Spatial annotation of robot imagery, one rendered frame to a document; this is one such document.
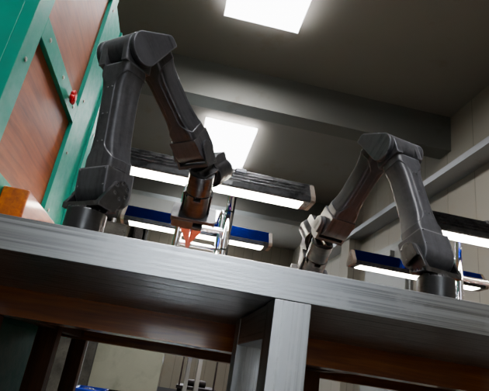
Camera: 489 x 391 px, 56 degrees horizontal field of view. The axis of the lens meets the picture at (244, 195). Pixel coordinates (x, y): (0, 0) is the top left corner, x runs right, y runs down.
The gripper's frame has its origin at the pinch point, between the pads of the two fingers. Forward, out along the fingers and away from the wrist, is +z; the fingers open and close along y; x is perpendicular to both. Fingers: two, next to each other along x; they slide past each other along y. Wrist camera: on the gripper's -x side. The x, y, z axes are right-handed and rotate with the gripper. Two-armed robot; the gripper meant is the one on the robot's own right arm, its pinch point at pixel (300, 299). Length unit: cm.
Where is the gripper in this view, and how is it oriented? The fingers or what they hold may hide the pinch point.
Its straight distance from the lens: 129.8
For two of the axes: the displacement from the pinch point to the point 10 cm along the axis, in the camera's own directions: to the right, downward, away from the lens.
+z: -2.3, 8.5, 4.7
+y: -9.7, -2.0, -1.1
